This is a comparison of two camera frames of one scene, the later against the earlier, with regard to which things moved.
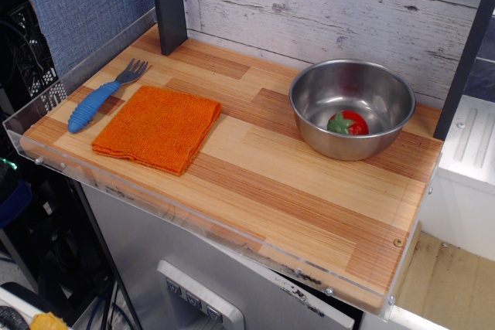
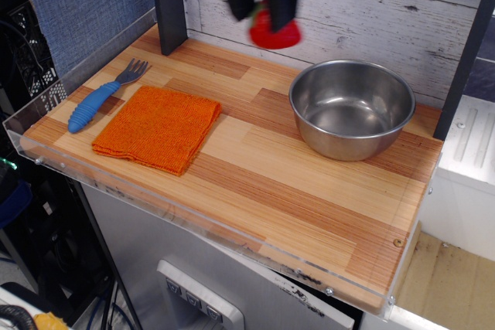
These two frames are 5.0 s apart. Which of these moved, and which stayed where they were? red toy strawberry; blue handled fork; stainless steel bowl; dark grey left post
Moved: red toy strawberry
Stayed: dark grey left post; blue handled fork; stainless steel bowl
